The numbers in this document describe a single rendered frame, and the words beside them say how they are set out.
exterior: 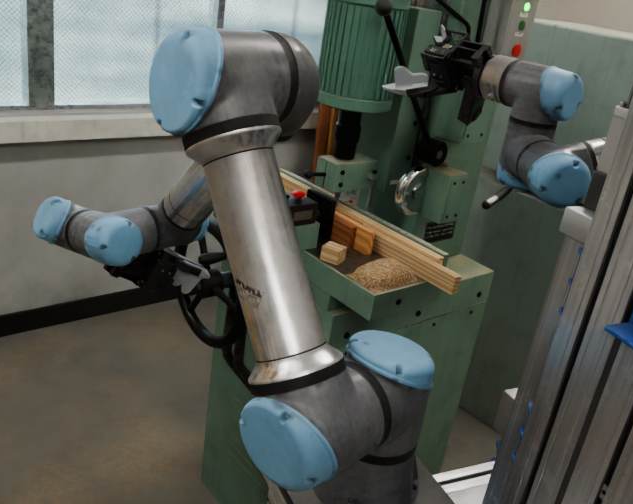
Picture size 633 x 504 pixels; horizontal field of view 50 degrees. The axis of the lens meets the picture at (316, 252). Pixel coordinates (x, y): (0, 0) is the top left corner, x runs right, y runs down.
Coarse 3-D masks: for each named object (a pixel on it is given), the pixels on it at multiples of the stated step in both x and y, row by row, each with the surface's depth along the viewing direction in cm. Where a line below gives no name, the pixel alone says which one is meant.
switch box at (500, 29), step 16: (496, 0) 152; (512, 0) 149; (528, 0) 151; (496, 16) 152; (512, 16) 150; (528, 16) 154; (496, 32) 153; (512, 32) 152; (528, 32) 156; (496, 48) 153; (512, 48) 155
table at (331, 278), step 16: (320, 240) 155; (304, 256) 148; (352, 256) 149; (368, 256) 150; (320, 272) 145; (336, 272) 141; (352, 272) 141; (336, 288) 142; (352, 288) 138; (400, 288) 138; (416, 288) 141; (432, 288) 145; (352, 304) 138; (368, 304) 135; (384, 304) 136; (400, 304) 140; (416, 304) 143; (368, 320) 136
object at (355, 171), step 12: (324, 156) 158; (360, 156) 162; (324, 168) 156; (336, 168) 153; (348, 168) 156; (360, 168) 158; (372, 168) 161; (324, 180) 157; (336, 180) 155; (348, 180) 157; (360, 180) 160; (336, 192) 161
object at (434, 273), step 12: (372, 228) 156; (384, 240) 151; (384, 252) 151; (396, 252) 148; (408, 252) 146; (408, 264) 146; (420, 264) 143; (432, 264) 141; (420, 276) 144; (432, 276) 141; (444, 276) 139; (456, 276) 137; (444, 288) 139; (456, 288) 138
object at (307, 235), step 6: (318, 222) 149; (300, 228) 145; (306, 228) 146; (312, 228) 148; (318, 228) 149; (300, 234) 146; (306, 234) 147; (312, 234) 148; (300, 240) 147; (306, 240) 148; (312, 240) 149; (300, 246) 147; (306, 246) 149; (312, 246) 150
